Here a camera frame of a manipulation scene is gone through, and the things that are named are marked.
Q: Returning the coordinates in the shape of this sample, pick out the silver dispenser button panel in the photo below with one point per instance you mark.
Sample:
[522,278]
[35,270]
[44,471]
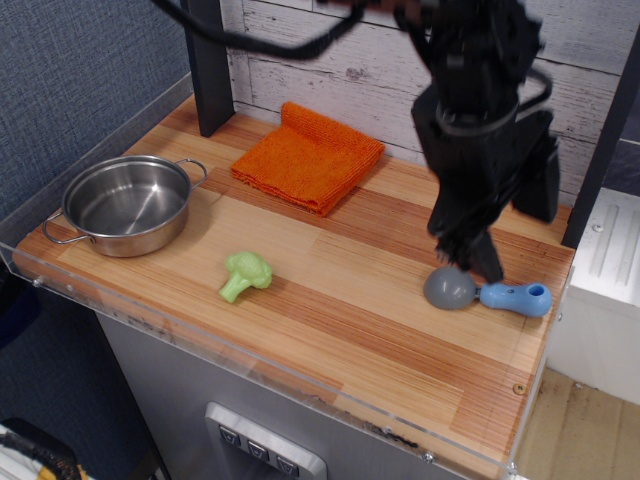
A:
[262,444]

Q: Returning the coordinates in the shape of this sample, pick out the white ribbed box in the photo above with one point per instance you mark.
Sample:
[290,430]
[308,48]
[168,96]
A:
[596,337]

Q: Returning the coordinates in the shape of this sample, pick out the green toy broccoli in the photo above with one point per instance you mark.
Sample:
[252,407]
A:
[246,270]

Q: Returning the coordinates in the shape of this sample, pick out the black right vertical post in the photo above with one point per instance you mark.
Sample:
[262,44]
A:
[611,132]

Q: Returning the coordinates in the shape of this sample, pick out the yellow object bottom left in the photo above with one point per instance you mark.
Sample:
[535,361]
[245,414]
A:
[51,473]

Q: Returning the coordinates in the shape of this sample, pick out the grey and blue toy spoon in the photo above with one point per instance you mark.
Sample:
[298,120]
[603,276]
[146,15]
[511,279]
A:
[449,288]

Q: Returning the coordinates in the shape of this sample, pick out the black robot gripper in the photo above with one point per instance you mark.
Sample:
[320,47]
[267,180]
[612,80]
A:
[481,168]

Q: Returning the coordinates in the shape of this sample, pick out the black vertical post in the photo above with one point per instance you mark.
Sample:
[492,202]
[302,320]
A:
[611,132]
[211,83]

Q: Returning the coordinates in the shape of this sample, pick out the stainless steel pot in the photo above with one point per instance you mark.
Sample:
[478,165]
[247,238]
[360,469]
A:
[128,206]

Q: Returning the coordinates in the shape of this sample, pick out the orange folded cloth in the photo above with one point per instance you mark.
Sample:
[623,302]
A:
[311,160]

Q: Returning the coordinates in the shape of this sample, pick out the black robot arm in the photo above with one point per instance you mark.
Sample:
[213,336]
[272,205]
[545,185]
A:
[479,54]

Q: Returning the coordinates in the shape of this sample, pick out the black left vertical post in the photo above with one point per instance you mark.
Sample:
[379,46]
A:
[211,83]

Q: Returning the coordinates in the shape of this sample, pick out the grey metal cabinet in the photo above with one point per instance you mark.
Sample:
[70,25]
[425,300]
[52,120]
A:
[173,387]

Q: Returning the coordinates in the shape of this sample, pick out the clear acrylic table guard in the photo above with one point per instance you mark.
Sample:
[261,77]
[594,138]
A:
[343,328]

